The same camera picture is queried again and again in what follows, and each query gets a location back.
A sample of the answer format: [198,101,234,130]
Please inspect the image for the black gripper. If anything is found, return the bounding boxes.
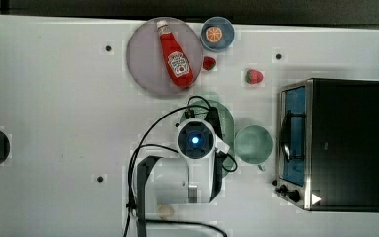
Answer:
[184,107,223,138]

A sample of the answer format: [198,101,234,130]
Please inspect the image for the green oval strainer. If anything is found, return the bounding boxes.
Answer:
[180,95,235,177]

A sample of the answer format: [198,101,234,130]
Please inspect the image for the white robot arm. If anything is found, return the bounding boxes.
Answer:
[134,105,230,237]

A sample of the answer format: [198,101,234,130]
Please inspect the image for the green mug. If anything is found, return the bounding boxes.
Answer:
[234,125,273,172]

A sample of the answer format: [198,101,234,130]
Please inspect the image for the large red strawberry toy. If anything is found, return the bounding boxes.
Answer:
[245,69,264,84]

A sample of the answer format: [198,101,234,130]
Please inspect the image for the red ketchup bottle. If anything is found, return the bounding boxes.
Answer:
[156,20,194,88]

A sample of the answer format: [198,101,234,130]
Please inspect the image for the orange slice toy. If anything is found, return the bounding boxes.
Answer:
[205,27,223,43]

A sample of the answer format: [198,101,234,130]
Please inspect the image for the blue bowl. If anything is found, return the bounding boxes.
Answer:
[200,17,235,52]

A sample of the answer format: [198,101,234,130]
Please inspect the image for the peeled banana toy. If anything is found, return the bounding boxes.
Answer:
[157,204,175,220]

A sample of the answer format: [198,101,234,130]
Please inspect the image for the black toaster oven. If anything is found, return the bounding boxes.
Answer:
[273,78,379,213]

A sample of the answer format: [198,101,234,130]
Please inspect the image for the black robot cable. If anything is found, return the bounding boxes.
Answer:
[122,95,239,237]

